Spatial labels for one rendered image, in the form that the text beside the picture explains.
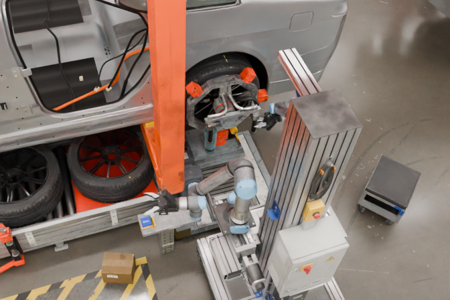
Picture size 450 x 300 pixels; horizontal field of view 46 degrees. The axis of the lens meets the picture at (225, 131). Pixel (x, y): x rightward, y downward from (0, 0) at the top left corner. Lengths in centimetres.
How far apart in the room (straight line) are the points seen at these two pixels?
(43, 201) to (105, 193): 44
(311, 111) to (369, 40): 378
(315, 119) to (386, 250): 231
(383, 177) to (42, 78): 281
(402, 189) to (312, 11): 163
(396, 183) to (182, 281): 186
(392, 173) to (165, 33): 249
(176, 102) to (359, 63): 310
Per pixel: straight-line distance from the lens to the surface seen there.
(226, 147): 451
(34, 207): 401
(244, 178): 283
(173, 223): 383
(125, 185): 398
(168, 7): 262
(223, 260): 340
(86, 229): 415
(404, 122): 542
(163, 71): 289
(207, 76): 377
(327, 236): 301
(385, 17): 655
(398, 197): 441
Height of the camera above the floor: 380
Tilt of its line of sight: 51 degrees down
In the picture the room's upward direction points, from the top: 6 degrees clockwise
